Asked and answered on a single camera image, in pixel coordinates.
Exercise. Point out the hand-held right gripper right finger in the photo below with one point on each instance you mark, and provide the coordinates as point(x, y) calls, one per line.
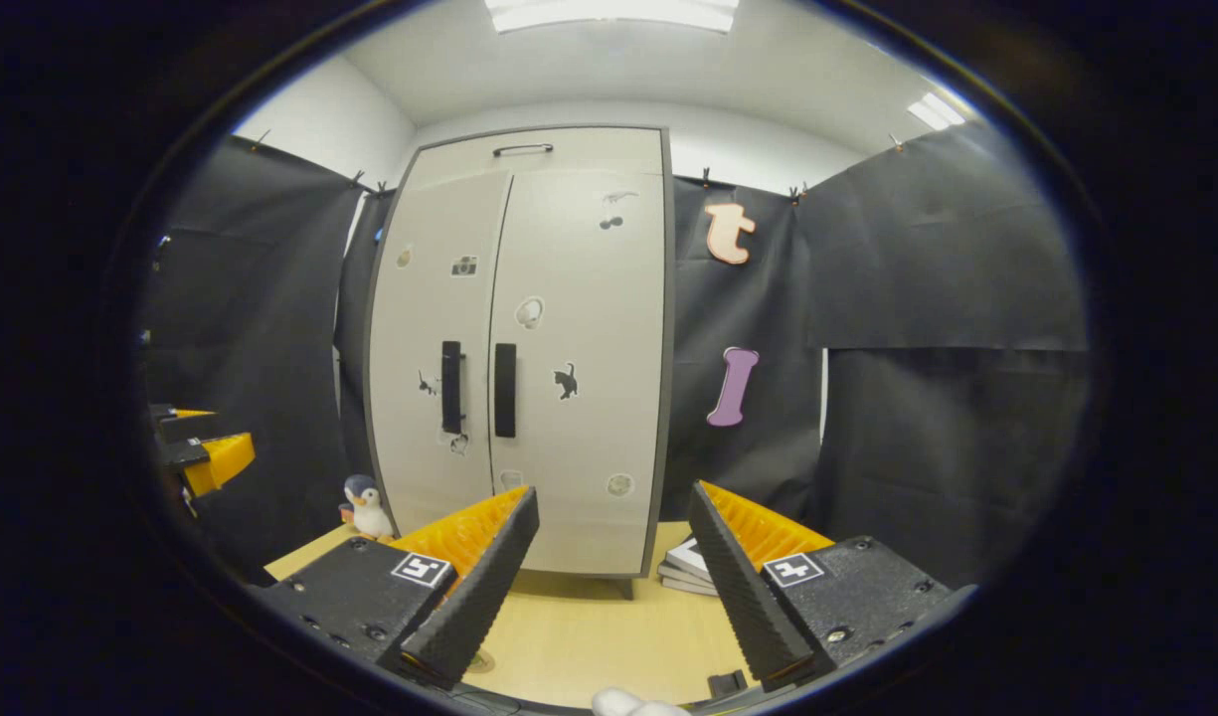
point(743, 597)

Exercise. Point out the white cabinet door camera sticker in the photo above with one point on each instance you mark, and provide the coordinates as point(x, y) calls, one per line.
point(420, 328)

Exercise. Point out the stack of thin books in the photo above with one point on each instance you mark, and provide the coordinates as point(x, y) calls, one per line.
point(690, 569)

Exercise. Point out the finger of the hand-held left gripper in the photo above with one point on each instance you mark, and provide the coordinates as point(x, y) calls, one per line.
point(221, 462)
point(196, 426)

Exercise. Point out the black backdrop cloth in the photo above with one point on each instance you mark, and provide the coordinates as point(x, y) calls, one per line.
point(966, 249)

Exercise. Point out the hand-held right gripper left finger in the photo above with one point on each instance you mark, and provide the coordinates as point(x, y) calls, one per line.
point(479, 597)

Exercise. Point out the large ceiling light panel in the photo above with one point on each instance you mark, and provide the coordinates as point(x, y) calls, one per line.
point(613, 14)

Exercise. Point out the small ceiling light panel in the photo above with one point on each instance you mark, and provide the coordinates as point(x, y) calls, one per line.
point(935, 109)

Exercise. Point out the white grey cabinet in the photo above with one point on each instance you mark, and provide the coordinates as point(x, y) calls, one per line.
point(569, 149)

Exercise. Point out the penguin plush toy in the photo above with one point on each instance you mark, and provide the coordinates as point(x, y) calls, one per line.
point(370, 515)

